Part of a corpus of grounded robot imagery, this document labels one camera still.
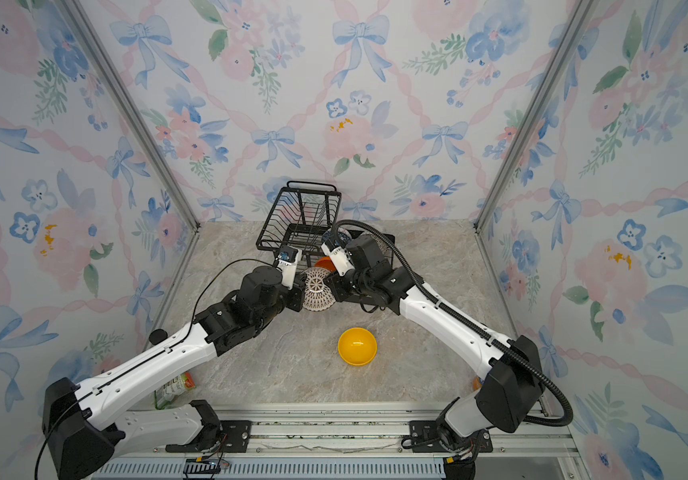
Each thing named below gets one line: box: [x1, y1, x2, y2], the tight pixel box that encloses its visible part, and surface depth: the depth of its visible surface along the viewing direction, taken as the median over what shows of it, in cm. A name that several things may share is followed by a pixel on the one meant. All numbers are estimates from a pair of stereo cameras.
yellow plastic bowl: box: [338, 327, 378, 366], surface depth 87 cm
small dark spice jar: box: [148, 328, 168, 345], surface depth 83 cm
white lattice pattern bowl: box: [301, 266, 336, 312], surface depth 78 cm
